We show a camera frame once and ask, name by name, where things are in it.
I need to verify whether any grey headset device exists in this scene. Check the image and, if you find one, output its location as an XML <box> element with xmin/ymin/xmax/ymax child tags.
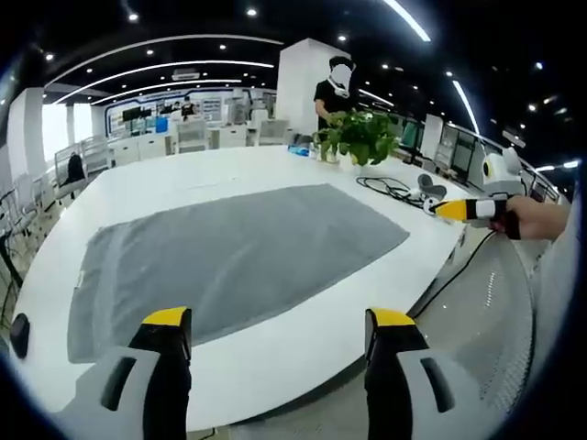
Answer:
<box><xmin>410</xmin><ymin>172</ymin><xmax>448</xmax><ymax>207</ymax></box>

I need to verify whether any small black device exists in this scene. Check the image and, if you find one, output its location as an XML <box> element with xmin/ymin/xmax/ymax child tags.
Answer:
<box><xmin>8</xmin><ymin>313</ymin><xmax>31</xmax><ymax>359</ymax></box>

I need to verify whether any grey towel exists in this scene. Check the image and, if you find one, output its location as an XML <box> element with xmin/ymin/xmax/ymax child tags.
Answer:
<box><xmin>66</xmin><ymin>183</ymin><xmax>411</xmax><ymax>364</ymax></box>

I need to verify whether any black cable coil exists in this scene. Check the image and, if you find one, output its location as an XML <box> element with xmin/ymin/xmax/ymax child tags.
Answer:
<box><xmin>356</xmin><ymin>175</ymin><xmax>421</xmax><ymax>203</ymax></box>

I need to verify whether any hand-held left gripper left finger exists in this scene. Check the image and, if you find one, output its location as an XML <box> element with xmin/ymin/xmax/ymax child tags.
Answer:
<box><xmin>68</xmin><ymin>305</ymin><xmax>194</xmax><ymax>440</ymax></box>

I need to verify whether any white table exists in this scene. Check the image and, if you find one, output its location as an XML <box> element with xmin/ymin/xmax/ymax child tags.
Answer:
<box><xmin>8</xmin><ymin>145</ymin><xmax>496</xmax><ymax>432</ymax></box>

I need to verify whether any green potted plant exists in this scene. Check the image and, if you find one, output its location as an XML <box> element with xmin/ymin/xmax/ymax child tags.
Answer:
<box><xmin>311</xmin><ymin>109</ymin><xmax>401</xmax><ymax>167</ymax></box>

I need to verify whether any white office chair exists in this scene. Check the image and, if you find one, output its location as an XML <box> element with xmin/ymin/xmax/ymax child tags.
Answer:
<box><xmin>175</xmin><ymin>118</ymin><xmax>208</xmax><ymax>154</ymax></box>

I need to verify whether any black backpack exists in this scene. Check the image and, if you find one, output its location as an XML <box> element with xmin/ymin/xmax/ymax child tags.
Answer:
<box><xmin>66</xmin><ymin>152</ymin><xmax>86</xmax><ymax>184</ymax></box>

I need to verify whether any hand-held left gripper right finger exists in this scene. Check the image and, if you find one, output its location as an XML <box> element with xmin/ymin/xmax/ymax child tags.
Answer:
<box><xmin>364</xmin><ymin>308</ymin><xmax>494</xmax><ymax>440</ymax></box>

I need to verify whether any person's right hand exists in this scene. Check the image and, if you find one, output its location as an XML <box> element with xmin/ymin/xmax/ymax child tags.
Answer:
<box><xmin>488</xmin><ymin>194</ymin><xmax>557</xmax><ymax>241</ymax></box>

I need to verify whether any white mesh chair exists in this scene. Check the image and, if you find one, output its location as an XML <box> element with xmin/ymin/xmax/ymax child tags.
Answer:
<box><xmin>258</xmin><ymin>118</ymin><xmax>292</xmax><ymax>147</ymax></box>

